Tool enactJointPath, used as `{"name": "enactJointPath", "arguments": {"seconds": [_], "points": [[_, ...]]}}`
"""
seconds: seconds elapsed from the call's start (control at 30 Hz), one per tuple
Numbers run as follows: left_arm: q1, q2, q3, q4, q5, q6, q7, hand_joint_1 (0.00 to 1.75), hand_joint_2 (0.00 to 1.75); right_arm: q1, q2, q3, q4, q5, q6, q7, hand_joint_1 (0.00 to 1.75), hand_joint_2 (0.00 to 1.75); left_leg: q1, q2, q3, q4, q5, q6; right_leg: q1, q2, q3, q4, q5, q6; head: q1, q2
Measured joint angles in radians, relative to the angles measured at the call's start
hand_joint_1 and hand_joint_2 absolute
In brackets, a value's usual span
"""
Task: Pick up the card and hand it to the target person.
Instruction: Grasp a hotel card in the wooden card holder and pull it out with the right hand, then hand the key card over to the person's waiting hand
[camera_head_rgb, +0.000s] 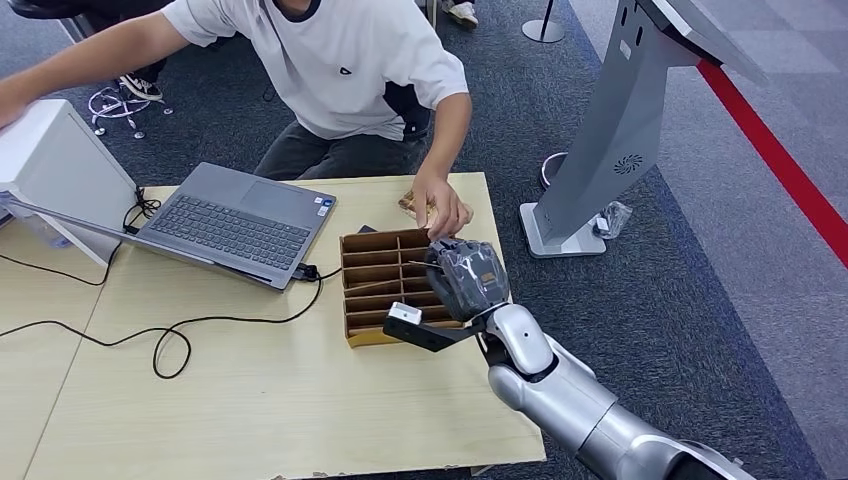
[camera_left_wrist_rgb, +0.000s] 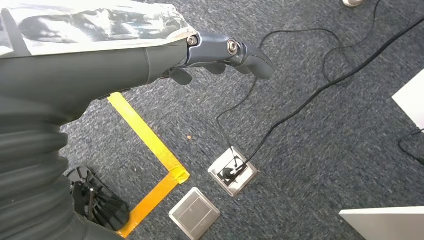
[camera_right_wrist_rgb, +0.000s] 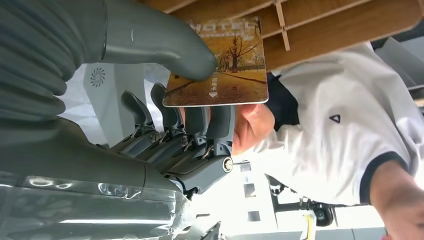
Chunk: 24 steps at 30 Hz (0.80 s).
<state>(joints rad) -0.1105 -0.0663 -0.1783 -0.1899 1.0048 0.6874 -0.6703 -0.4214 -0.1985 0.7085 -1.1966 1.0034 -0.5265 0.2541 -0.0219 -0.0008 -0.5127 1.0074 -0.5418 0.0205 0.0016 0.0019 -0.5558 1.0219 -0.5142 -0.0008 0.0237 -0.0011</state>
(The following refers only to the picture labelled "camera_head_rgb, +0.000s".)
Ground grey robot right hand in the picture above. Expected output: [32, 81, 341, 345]
[423, 237, 512, 325]

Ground person's right hand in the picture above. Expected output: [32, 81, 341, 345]
[0, 79, 34, 130]

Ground person's left hand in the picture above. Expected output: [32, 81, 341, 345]
[409, 170, 473, 242]

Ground person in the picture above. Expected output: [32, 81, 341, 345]
[160, 0, 471, 182]

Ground yellow snack packet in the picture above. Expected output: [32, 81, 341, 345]
[398, 189, 475, 225]

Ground white box device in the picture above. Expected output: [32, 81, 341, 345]
[0, 98, 139, 267]

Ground brown cardboard divider box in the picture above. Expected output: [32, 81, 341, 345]
[339, 228, 465, 350]

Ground office chair chrome base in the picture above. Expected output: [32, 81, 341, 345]
[87, 82, 176, 141]

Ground round grey bin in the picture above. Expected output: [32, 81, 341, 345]
[539, 150, 571, 191]

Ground black and white sneaker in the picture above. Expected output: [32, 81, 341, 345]
[117, 70, 166, 103]

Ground clear plastic bag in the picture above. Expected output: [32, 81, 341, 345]
[592, 199, 635, 240]

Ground white shoe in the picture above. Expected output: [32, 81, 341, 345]
[441, 0, 480, 30]

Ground grey kiosk stand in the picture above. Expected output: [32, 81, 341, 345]
[519, 0, 774, 259]

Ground stanchion pole round base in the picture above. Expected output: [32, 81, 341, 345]
[521, 0, 567, 44]

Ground grey open laptop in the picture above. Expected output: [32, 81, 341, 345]
[0, 162, 337, 293]

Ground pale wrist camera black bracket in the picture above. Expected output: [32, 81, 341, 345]
[382, 301, 484, 354]

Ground black cable bundle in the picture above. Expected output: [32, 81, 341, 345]
[0, 187, 162, 288]

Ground black laptop power cable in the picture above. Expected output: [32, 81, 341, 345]
[0, 263, 343, 381]

